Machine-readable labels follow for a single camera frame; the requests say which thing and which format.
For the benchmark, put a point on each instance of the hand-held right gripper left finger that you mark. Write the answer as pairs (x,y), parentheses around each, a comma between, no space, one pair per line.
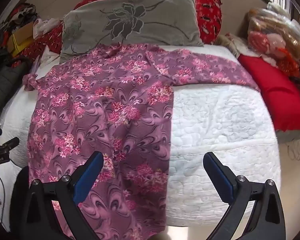
(90,175)

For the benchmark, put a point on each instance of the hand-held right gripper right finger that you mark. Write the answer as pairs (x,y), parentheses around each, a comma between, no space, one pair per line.
(221,177)

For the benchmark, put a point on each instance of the purple floral garment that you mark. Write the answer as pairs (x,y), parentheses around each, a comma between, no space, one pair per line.
(102,105)

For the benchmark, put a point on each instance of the pile of mixed clothes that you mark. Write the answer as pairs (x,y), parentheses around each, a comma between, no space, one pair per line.
(22,12)

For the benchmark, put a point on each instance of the dark grey jacket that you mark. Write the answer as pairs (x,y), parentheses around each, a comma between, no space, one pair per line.
(5,92)

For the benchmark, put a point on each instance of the white quilted bedspread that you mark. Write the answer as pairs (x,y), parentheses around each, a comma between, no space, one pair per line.
(215,130)

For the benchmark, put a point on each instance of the white paper sheet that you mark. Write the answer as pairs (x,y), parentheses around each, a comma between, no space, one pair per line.
(48,56)

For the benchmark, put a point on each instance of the red cushion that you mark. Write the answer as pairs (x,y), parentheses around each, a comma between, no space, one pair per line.
(272,92)

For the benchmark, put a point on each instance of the cardboard box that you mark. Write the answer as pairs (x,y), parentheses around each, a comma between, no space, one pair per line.
(22,31)

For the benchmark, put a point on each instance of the white crumpled cloth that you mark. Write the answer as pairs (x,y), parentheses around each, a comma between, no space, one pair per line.
(46,25)

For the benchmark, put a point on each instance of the beige cloth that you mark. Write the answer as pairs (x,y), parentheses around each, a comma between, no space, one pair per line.
(230,42)

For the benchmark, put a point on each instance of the clear plastic bag of cloths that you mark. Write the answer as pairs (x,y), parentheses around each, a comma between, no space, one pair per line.
(272,37)

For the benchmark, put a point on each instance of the grey floral pillow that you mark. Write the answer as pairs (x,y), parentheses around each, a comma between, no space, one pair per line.
(152,30)

